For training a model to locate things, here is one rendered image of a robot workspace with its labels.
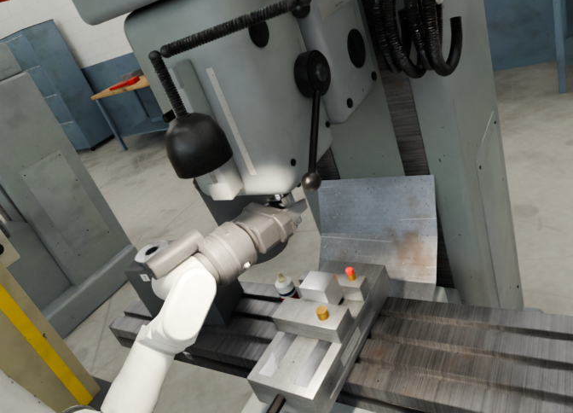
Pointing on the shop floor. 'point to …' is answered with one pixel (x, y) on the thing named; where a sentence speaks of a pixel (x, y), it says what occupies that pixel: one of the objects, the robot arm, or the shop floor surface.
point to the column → (439, 150)
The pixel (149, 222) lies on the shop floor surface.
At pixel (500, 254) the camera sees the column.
